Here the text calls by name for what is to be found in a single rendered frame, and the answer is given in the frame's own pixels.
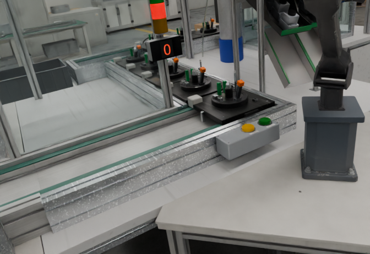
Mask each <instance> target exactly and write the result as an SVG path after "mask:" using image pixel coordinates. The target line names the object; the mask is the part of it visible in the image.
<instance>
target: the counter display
mask: <svg viewBox="0 0 370 254"><path fill-rule="evenodd" d="M169 39H172V46H173V54H174V56H170V57H166V58H162V55H161V48H160V41H165V40H169ZM150 49H151V55H152V59H153V62H156V61H160V60H164V59H167V58H171V57H175V56H179V55H182V45H181V37H180V36H175V37H170V38H166V39H162V40H157V41H153V42H150Z"/></svg>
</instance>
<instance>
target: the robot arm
mask: <svg viewBox="0 0 370 254"><path fill-rule="evenodd" d="M348 1H355V2H360V3H364V1H365V0H303V4H304V9H305V10H307V11H309V12H310V13H311V14H313V15H314V16H315V18H316V21H317V27H318V32H319V38H320V44H321V47H322V53H323V54H322V56H321V59H320V61H319V63H318V65H317V66H316V69H315V74H314V80H313V84H314V87H320V100H318V101H317V103H318V108H319V110H320V111H345V107H344V104H343V102H342V99H343V91H344V89H345V90H347V89H348V87H349V86H350V85H351V79H352V73H353V62H351V54H350V49H349V48H343V47H342V42H341V32H340V30H341V29H340V23H339V15H338V9H339V8H340V4H341V3H343V2H348ZM321 78H333V79H345V81H339V80H327V79H321Z"/></svg>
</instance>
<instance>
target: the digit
mask: <svg viewBox="0 0 370 254"><path fill-rule="evenodd" d="M160 48H161V55H162V58H166V57H170V56H174V54H173V46H172V39H169V40H165V41H160Z"/></svg>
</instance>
